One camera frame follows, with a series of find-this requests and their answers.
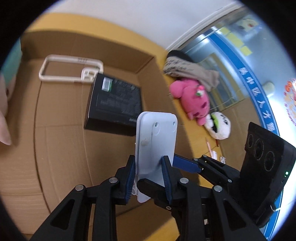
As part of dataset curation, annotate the white rectangular device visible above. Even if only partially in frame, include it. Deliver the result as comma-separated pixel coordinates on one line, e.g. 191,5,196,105
132,111,178,203

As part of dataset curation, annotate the black product box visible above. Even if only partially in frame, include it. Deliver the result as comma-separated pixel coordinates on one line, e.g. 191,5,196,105
84,73,142,137

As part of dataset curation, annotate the cream phone case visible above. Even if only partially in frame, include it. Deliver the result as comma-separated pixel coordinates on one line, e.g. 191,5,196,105
39,54,104,84

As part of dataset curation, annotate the teal pink plush toy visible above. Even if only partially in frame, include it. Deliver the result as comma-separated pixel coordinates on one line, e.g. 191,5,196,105
1,39,22,146

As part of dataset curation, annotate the small white earbud case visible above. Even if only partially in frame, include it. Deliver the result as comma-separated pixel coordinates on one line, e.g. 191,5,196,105
211,150,218,160

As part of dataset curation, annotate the pink pen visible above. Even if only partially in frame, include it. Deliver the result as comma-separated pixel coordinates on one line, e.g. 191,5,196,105
205,138,213,157

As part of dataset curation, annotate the white panda plush toy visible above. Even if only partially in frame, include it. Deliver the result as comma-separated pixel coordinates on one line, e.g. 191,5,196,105
204,112,231,140

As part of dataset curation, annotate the shallow cardboard box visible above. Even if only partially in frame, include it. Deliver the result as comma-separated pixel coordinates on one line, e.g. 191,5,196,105
1,31,177,235

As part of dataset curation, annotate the grey printed cloth bag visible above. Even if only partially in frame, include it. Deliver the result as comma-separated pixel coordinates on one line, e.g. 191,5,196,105
163,50,220,92

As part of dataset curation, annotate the white clip bracket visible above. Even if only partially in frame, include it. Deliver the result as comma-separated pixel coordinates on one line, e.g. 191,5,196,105
220,156,226,164

